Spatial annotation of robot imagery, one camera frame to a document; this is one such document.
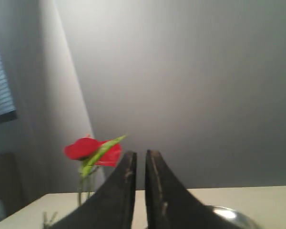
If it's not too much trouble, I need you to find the round steel plate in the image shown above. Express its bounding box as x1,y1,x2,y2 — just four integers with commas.
207,205,262,229

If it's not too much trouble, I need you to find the artificial red anthurium plant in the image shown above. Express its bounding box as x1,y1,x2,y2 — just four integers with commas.
43,136,125,229

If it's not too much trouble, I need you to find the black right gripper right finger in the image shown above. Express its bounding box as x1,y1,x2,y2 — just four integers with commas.
145,150,231,229

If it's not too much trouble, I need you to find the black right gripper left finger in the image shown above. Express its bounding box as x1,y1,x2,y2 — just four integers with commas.
50,152,137,229

